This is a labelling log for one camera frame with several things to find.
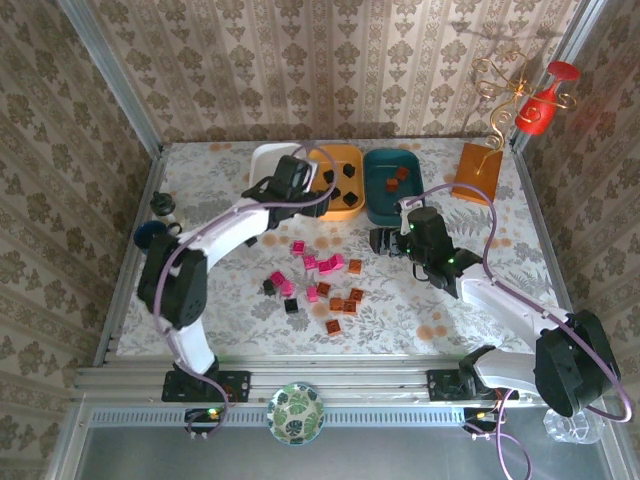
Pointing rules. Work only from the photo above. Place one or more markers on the aluminium frame post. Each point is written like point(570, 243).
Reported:
point(110, 80)
point(555, 70)

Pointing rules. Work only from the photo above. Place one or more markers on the black lego brick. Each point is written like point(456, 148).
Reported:
point(269, 286)
point(251, 241)
point(291, 305)

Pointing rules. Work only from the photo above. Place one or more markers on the aluminium side rail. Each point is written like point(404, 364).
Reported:
point(545, 230)
point(130, 250)

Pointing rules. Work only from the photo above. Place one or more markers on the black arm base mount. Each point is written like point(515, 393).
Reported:
point(445, 385)
point(235, 385)

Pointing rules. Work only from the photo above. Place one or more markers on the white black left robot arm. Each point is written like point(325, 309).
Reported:
point(225, 230)

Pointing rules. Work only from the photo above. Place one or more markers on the floral patterned tablecloth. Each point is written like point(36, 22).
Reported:
point(400, 310)

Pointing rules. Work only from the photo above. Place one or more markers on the long aluminium frame rail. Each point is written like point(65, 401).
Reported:
point(325, 372)

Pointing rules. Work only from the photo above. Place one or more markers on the clear glass tumbler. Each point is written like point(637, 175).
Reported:
point(572, 427)

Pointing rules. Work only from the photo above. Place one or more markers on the pink lego brick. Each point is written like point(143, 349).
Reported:
point(339, 260)
point(298, 247)
point(310, 262)
point(312, 293)
point(276, 277)
point(326, 266)
point(286, 286)

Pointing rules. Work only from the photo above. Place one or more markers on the white plastic container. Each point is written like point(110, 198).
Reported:
point(262, 165)

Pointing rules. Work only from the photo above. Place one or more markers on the teal plastic container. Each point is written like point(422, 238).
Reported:
point(380, 165)

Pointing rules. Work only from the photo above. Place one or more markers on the small circuit board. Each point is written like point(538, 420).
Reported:
point(205, 417)
point(480, 420)

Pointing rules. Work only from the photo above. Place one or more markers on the red wine glass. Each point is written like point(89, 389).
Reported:
point(532, 117)

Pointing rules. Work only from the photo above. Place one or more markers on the glass jar with black lid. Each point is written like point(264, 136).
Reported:
point(162, 204)

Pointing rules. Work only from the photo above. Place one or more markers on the orange plastic container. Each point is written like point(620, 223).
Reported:
point(360, 160)

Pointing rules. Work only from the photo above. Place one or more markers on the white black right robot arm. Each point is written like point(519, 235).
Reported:
point(505, 300)

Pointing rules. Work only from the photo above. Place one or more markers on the leaf patterned bowl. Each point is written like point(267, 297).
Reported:
point(295, 412)

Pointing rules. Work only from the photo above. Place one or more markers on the orange lego brick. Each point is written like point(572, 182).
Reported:
point(355, 266)
point(402, 172)
point(332, 327)
point(356, 294)
point(336, 304)
point(392, 185)
point(323, 288)
point(350, 305)

